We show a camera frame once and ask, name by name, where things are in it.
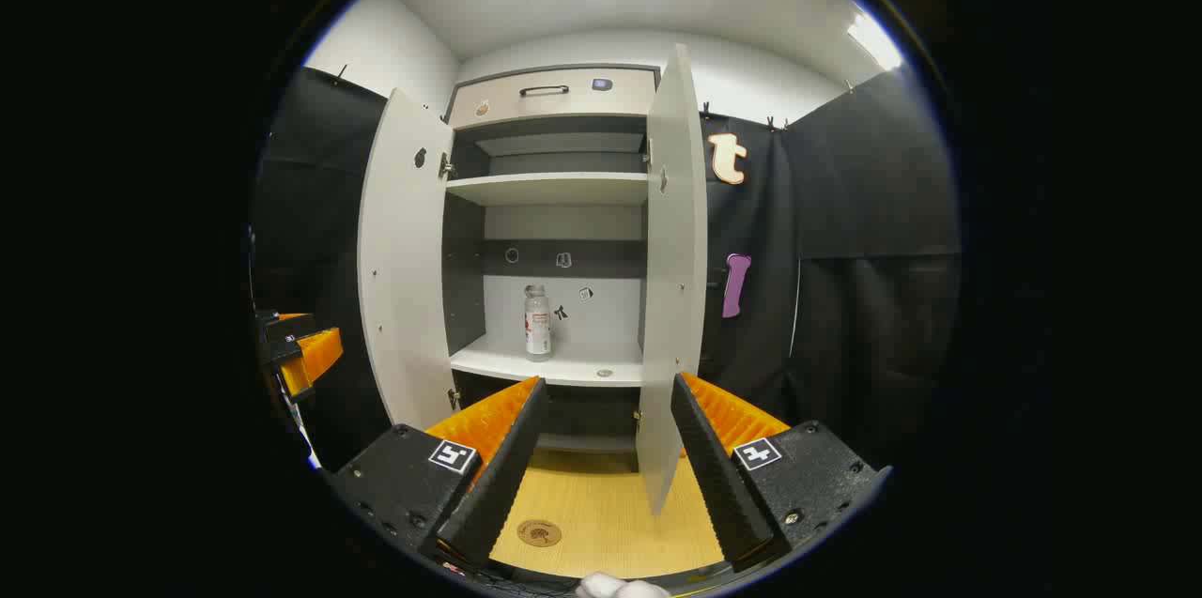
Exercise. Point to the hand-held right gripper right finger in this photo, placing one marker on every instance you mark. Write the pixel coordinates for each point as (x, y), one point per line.
(718, 476)

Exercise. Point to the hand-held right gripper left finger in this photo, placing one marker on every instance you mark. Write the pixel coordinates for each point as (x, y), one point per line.
(498, 476)

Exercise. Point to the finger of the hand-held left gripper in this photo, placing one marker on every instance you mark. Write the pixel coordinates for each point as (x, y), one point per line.
(319, 354)

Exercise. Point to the round brown coaster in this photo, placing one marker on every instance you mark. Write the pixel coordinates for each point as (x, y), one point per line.
(539, 533)

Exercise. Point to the grey cabinet door checkered sticker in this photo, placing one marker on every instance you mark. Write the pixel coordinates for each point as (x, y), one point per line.
(404, 251)

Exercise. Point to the clear plastic bottle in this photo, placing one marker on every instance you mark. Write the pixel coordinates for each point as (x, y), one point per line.
(537, 326)

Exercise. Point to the grey cabinet door dice stickers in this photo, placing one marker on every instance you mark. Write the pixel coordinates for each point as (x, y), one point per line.
(674, 251)

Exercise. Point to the grey cabinet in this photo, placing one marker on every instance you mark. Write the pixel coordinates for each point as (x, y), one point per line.
(554, 190)

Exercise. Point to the grey cabinet drawer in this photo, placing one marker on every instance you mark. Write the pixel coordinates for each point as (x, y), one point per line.
(507, 105)

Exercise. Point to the black backdrop cloth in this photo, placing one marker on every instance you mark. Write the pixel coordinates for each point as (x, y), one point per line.
(873, 204)

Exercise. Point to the small ceiling light panel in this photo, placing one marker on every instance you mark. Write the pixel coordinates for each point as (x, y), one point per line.
(873, 39)

